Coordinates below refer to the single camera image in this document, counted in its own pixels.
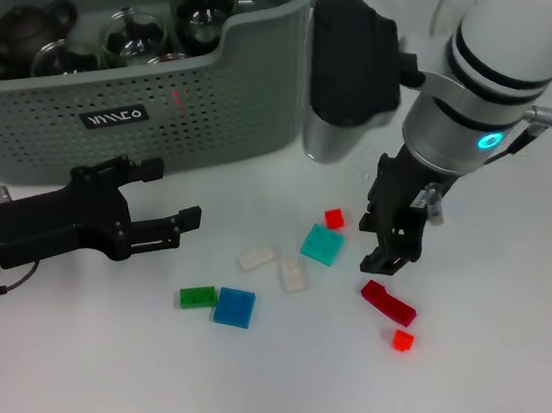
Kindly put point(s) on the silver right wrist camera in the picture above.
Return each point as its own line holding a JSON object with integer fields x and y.
{"x": 355, "y": 71}

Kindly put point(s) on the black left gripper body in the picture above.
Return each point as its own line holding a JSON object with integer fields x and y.
{"x": 56, "y": 223}

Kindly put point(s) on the dark red long brick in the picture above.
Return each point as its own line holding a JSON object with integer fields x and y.
{"x": 388, "y": 303}

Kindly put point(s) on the blue square plate brick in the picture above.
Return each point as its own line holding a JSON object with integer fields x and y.
{"x": 234, "y": 307}

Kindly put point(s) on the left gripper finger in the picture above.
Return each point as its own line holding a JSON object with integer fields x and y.
{"x": 189, "y": 218}
{"x": 153, "y": 168}

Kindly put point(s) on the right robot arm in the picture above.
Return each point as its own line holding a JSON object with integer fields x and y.
{"x": 490, "y": 64}

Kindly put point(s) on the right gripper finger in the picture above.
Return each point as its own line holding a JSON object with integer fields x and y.
{"x": 369, "y": 222}
{"x": 383, "y": 260}

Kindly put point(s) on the green flat brick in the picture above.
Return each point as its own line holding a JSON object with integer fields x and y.
{"x": 196, "y": 297}

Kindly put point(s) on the small red square brick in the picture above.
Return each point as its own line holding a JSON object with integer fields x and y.
{"x": 334, "y": 218}

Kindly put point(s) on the white two-stud brick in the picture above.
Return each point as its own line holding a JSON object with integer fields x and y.
{"x": 293, "y": 275}
{"x": 256, "y": 258}

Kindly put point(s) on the small orange-red stud brick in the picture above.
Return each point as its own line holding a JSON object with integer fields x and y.
{"x": 403, "y": 341}

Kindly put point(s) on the grey-green perforated storage bin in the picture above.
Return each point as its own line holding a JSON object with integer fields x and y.
{"x": 219, "y": 112}

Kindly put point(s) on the glass teacup black holder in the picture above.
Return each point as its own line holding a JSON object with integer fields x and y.
{"x": 164, "y": 59}
{"x": 202, "y": 16}
{"x": 134, "y": 37}
{"x": 61, "y": 59}

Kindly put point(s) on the teal square plate brick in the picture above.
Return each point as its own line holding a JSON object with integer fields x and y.
{"x": 322, "y": 245}

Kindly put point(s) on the black clay teapot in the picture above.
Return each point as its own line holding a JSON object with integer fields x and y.
{"x": 22, "y": 28}

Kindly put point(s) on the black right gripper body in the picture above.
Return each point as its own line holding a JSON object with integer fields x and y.
{"x": 405, "y": 195}

